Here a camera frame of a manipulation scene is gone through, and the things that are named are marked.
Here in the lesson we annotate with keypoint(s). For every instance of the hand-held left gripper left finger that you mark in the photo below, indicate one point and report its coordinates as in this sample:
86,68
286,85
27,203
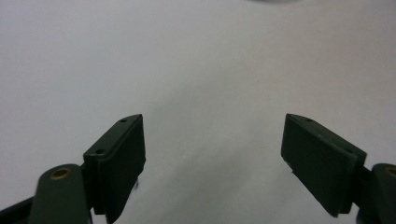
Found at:
118,168

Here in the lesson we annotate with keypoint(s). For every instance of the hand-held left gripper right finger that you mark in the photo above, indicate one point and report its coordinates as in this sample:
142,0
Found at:
320,165

